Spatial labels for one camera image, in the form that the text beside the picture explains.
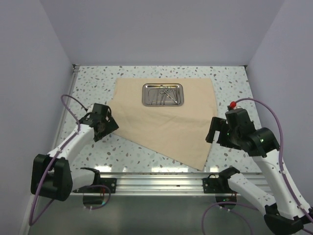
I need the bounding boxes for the beige cloth wrap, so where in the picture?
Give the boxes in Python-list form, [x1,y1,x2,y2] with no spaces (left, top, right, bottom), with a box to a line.
[108,78,217,170]

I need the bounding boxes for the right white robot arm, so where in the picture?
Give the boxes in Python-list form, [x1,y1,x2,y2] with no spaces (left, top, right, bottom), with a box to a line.
[202,110,313,235]

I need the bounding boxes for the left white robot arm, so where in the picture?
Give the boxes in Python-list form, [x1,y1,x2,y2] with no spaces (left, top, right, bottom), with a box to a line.
[31,103,119,201]

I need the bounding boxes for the steel surgical scissors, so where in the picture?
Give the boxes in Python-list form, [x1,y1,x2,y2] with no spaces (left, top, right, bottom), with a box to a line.
[160,87,178,104]

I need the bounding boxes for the steel instrument tray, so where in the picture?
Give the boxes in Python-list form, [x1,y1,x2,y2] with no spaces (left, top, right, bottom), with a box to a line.
[142,83,184,107]

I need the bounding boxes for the steel forceps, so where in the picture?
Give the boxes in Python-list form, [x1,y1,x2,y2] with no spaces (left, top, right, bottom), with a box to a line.
[148,89,158,105]

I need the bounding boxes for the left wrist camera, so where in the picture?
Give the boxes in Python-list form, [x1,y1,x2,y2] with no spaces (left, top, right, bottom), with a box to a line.
[92,103,111,117]

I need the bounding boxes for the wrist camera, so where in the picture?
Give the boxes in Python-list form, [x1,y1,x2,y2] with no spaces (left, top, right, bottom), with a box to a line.
[225,108,252,130]
[92,103,111,117]

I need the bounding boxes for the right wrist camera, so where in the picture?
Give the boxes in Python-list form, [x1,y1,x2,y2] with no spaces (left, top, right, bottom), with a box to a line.
[225,108,252,130]

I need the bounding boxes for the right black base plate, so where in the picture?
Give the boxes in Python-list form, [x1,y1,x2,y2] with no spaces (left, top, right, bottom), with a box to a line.
[202,174,234,194]

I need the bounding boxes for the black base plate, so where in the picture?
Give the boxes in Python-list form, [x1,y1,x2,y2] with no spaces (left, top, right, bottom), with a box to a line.
[202,174,234,194]
[73,177,117,194]

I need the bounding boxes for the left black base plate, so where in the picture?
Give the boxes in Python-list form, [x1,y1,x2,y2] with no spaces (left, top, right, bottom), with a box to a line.
[73,177,117,194]

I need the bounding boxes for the aluminium rail frame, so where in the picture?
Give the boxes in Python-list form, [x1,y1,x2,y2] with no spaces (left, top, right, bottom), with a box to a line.
[70,172,272,196]

